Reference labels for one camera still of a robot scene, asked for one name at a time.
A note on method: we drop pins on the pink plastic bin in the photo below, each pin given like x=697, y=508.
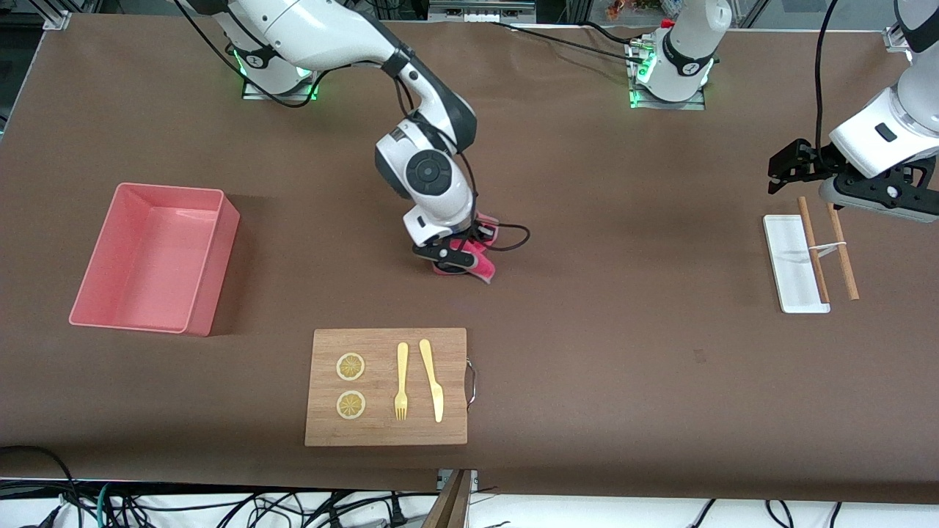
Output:
x=110, y=293

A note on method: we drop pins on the lemon slice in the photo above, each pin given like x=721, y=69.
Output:
x=351, y=367
x=351, y=405

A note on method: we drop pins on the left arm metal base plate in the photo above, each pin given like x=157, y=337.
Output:
x=667, y=105

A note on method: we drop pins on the wooden cutting board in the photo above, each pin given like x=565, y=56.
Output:
x=381, y=433

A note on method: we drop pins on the pink and grey cloth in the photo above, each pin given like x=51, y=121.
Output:
x=484, y=268

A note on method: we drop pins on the brown table cover sheet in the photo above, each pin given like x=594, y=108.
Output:
x=587, y=330

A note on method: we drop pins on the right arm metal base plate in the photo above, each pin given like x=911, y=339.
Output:
x=279, y=94

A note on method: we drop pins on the yellow plastic fork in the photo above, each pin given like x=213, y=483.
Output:
x=401, y=367

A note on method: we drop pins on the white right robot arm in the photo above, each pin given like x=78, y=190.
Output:
x=330, y=33

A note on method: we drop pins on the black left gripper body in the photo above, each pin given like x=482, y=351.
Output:
x=810, y=163

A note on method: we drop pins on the wooden plank below table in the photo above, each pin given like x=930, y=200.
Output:
x=449, y=506

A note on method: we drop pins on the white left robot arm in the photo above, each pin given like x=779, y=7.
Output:
x=689, y=37

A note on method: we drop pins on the yellow plastic knife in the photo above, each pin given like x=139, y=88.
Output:
x=433, y=381

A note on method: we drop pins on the white rectangular tray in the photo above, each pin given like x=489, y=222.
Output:
x=788, y=257

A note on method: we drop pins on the metal corner bracket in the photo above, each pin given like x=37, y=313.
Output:
x=57, y=18
x=899, y=38

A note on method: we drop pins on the white band on sticks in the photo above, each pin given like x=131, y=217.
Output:
x=827, y=248

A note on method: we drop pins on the grey power strip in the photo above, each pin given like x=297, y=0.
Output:
x=480, y=15

